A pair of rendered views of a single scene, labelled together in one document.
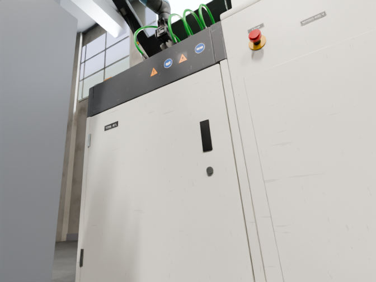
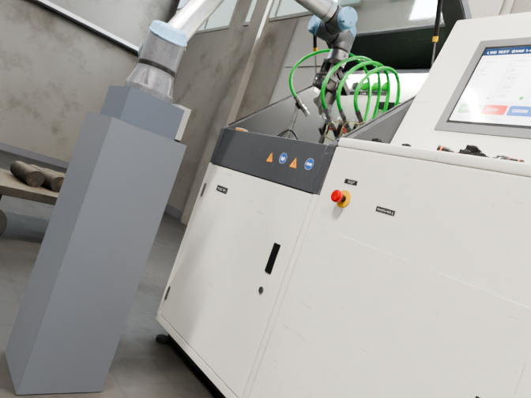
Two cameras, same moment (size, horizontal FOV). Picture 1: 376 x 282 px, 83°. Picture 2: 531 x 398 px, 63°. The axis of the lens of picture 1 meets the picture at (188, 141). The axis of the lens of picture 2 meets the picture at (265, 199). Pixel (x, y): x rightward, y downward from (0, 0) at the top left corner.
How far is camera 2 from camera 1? 0.97 m
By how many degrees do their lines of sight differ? 30
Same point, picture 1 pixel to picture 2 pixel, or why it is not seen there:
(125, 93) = (243, 163)
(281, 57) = (347, 230)
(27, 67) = (140, 199)
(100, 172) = (200, 229)
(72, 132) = (245, 73)
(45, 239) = (129, 297)
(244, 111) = (303, 258)
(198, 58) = (303, 174)
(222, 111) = (291, 245)
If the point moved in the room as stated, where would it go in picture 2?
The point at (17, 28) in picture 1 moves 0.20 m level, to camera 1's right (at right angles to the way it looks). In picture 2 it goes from (140, 174) to (195, 196)
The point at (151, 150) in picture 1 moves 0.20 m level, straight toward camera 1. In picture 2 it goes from (237, 239) to (220, 241)
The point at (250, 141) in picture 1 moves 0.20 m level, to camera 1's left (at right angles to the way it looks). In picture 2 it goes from (292, 287) to (237, 263)
